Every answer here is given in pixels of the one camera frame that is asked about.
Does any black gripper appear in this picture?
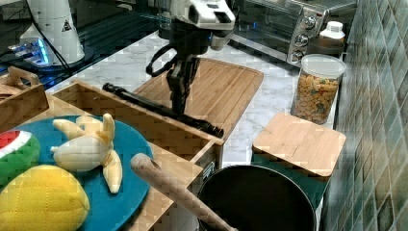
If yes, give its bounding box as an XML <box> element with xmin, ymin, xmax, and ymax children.
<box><xmin>167</xmin><ymin>19</ymin><xmax>212</xmax><ymax>115</ymax></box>

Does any bamboo wooden drawer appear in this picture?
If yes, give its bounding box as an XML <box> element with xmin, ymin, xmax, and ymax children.
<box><xmin>53</xmin><ymin>81</ymin><xmax>223</xmax><ymax>167</ymax></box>

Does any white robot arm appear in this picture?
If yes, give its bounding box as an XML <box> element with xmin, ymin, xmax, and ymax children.
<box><xmin>167</xmin><ymin>0</ymin><xmax>236</xmax><ymax>115</ymax></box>

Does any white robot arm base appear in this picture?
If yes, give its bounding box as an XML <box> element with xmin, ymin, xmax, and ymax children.
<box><xmin>20</xmin><ymin>0</ymin><xmax>85</xmax><ymax>67</ymax></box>

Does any large bamboo cutting board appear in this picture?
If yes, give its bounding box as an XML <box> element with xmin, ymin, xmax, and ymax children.
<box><xmin>134</xmin><ymin>58</ymin><xmax>264</xmax><ymax>141</ymax></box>

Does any black blender base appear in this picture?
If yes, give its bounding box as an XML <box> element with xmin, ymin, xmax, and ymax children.
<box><xmin>158</xmin><ymin>12</ymin><xmax>171</xmax><ymax>39</ymax></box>

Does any plush peeled banana toy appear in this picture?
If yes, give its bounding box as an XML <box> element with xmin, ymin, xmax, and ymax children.
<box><xmin>50</xmin><ymin>114</ymin><xmax>122</xmax><ymax>193</ymax></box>

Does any silver toaster oven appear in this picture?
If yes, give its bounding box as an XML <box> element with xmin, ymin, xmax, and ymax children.
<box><xmin>231</xmin><ymin>0</ymin><xmax>357</xmax><ymax>65</ymax></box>

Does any clear jar of cereal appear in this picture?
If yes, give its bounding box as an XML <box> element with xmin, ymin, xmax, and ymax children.
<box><xmin>291</xmin><ymin>54</ymin><xmax>346</xmax><ymax>124</ymax></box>

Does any teal round plate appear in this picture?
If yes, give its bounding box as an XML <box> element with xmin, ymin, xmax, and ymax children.
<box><xmin>9</xmin><ymin>115</ymin><xmax>155</xmax><ymax>231</ymax></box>

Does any green box with bamboo lid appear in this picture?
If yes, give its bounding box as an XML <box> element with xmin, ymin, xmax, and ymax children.
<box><xmin>251</xmin><ymin>113</ymin><xmax>346</xmax><ymax>209</ymax></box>

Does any white capped bottle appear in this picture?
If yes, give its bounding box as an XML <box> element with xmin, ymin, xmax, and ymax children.
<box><xmin>307</xmin><ymin>21</ymin><xmax>345</xmax><ymax>58</ymax></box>

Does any plush watermelon slice toy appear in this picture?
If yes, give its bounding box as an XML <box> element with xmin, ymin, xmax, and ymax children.
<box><xmin>0</xmin><ymin>130</ymin><xmax>40</xmax><ymax>187</ymax></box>

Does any plush yellow lemon toy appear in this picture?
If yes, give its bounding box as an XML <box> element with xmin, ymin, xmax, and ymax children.
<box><xmin>1</xmin><ymin>165</ymin><xmax>90</xmax><ymax>231</ymax></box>

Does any black drawer handle bar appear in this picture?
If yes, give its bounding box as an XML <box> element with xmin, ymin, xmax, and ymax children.
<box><xmin>102</xmin><ymin>83</ymin><xmax>224</xmax><ymax>138</ymax></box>

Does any black looped cable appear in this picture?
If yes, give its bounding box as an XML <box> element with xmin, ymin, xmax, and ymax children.
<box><xmin>145</xmin><ymin>43</ymin><xmax>178</xmax><ymax>78</ymax></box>

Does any black pan with wooden handle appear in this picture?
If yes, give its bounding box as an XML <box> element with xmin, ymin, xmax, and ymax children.
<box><xmin>130</xmin><ymin>152</ymin><xmax>318</xmax><ymax>231</ymax></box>

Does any wooden tray with handle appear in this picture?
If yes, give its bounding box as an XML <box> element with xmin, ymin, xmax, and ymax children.
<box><xmin>0</xmin><ymin>66</ymin><xmax>49</xmax><ymax>132</ymax></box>

